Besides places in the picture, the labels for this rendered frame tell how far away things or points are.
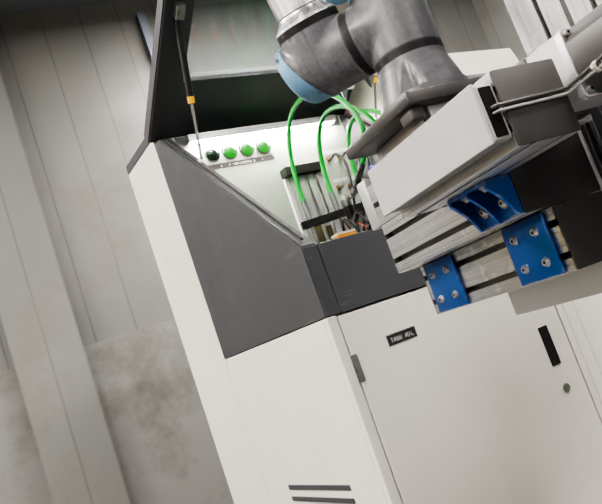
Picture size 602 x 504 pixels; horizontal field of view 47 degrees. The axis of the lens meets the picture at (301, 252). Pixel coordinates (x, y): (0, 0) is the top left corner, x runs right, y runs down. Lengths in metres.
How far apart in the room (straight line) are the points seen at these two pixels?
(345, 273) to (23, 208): 2.26
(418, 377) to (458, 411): 0.13
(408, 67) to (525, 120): 0.37
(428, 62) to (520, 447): 0.97
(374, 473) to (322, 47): 0.85
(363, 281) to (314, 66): 0.54
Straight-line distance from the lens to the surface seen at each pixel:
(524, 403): 1.75
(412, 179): 0.88
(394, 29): 1.14
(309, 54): 1.19
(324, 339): 1.48
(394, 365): 1.52
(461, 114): 0.78
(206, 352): 2.07
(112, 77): 3.89
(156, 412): 3.44
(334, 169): 2.27
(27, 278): 3.41
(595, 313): 2.00
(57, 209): 3.59
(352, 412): 1.48
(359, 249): 1.54
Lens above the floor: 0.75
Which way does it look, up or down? 8 degrees up
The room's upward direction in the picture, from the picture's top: 19 degrees counter-clockwise
